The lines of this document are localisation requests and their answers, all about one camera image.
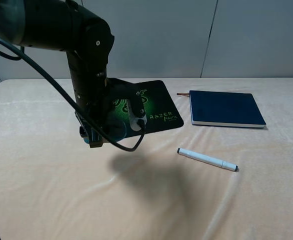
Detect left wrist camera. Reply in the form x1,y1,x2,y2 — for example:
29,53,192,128
75,110,109,148

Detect white marker pen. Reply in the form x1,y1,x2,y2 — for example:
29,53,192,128
177,147,239,172

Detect blue black computer mouse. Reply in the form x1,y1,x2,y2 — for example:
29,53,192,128
103,114,127,142

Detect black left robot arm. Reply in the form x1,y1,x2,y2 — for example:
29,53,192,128
0,0,147,147

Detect beige tablecloth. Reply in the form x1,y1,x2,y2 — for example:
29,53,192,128
0,78,293,240

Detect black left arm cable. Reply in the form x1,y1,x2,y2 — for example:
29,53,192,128
0,32,147,152

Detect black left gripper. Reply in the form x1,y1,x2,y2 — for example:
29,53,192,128
82,78,147,132

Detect dark blue notebook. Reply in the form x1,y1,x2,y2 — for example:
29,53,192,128
177,90,267,129

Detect black green Razer mousepad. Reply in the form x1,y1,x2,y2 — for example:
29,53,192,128
110,80,184,138

